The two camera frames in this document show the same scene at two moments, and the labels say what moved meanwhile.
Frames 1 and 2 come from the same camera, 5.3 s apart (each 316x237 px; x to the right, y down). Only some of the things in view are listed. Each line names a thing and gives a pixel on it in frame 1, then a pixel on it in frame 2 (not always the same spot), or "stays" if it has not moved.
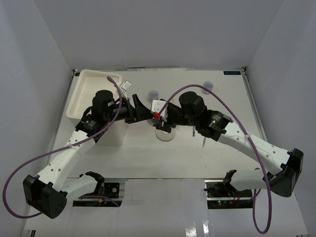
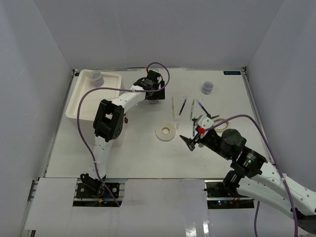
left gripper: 140,112 -> 159,95
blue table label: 232,72 stays
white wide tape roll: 165,137 stays
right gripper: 166,128 -> 197,139
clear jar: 208,84 stays
